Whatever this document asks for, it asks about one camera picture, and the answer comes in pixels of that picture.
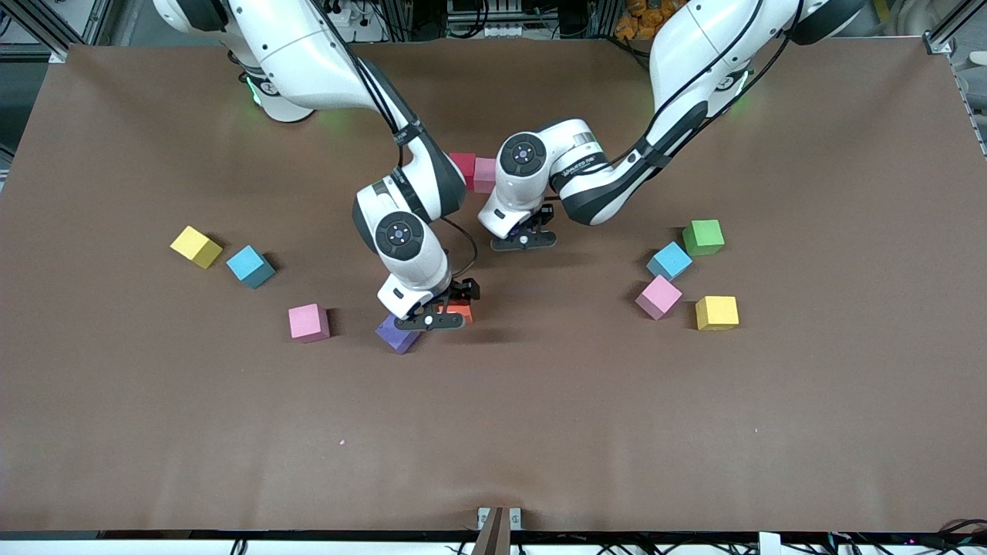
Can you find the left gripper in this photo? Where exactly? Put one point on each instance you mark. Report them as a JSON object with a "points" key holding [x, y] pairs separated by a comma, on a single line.
{"points": [[544, 215]]}

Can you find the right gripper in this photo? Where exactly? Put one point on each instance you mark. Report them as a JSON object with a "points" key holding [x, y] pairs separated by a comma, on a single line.
{"points": [[465, 290]]}

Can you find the orange foam cube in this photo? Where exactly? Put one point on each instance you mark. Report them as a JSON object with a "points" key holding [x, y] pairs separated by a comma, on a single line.
{"points": [[465, 310]]}

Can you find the pink foam cube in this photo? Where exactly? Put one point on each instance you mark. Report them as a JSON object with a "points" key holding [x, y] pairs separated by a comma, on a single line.
{"points": [[659, 297], [484, 176], [308, 321]]}

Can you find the red foam cube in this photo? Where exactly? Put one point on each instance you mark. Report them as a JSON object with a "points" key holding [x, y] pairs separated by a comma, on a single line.
{"points": [[463, 168]]}

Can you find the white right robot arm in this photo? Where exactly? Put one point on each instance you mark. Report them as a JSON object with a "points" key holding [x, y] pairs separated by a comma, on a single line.
{"points": [[308, 54]]}

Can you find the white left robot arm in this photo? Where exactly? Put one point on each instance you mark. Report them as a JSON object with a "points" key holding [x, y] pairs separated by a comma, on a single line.
{"points": [[694, 54]]}

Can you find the purple foam cube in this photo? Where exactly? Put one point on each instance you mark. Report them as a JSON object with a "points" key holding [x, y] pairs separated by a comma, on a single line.
{"points": [[397, 339]]}

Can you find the blue foam cube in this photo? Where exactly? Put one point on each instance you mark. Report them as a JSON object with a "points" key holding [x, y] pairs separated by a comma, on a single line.
{"points": [[248, 264], [668, 260]]}

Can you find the paper table cover sheet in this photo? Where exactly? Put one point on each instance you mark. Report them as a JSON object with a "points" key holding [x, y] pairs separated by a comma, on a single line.
{"points": [[493, 424]]}

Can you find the green foam cube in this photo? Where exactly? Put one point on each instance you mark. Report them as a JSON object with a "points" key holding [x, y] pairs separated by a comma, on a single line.
{"points": [[702, 235]]}

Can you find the white power strip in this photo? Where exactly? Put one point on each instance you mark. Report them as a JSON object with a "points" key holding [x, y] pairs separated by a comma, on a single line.
{"points": [[505, 31]]}

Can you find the yellow foam cube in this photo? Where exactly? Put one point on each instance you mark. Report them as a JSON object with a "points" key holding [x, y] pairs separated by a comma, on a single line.
{"points": [[194, 245], [716, 311]]}

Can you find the white tag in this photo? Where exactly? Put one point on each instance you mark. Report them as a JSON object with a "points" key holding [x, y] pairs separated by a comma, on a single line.
{"points": [[769, 544]]}

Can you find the metal table edge bracket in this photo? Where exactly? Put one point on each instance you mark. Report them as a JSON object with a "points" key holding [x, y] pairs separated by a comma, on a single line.
{"points": [[513, 518]]}

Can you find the aluminium frame profile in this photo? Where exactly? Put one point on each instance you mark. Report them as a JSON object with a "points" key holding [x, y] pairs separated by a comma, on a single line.
{"points": [[96, 19], [944, 35]]}

